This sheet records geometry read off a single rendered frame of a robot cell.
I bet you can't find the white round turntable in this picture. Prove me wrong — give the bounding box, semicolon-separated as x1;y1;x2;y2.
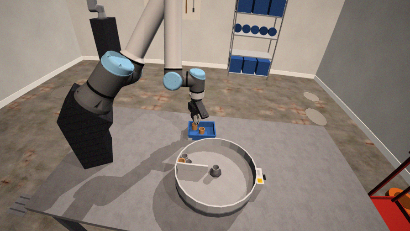
175;138;266;218

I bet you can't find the blue crate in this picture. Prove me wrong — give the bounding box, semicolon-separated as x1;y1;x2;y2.
188;121;216;141

